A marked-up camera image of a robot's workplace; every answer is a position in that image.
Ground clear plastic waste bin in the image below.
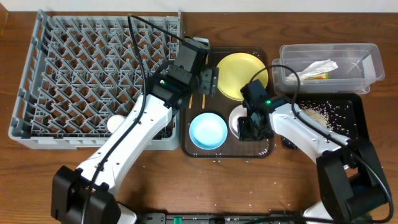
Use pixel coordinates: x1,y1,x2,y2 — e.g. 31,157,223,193
272,43,385,94

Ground yellow round plate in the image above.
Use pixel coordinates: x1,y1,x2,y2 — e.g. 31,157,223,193
217,53,266,101

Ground dark brown serving tray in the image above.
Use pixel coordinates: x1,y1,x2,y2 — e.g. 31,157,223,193
180,46,275,159

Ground wooden chopstick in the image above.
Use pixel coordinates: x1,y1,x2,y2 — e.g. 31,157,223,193
188,95,193,109
201,95,206,109

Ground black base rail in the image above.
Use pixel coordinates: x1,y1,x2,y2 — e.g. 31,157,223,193
136,212,303,224

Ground white bowl with residue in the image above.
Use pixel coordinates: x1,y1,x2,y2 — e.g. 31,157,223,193
228,105,247,138

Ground grey plastic dish rack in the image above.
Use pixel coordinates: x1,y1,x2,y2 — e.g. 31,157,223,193
8,11,183,149

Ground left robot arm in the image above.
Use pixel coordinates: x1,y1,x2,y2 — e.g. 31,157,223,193
50,65,219,223

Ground green snack wrapper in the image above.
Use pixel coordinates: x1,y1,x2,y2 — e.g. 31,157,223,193
307,72,329,80

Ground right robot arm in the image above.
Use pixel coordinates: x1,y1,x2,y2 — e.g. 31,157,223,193
238,80,394,223

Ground light blue bowl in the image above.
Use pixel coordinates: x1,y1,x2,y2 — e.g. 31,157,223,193
188,113,228,151

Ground white cup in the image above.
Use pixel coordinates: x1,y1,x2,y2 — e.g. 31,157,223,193
106,114,126,134

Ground rice and nut scraps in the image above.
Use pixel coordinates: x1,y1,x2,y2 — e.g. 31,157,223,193
299,100,357,135

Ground black waste tray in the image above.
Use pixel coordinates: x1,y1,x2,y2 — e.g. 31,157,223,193
296,93,369,139

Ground white napkin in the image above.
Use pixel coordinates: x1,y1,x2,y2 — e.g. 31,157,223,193
297,59,338,81

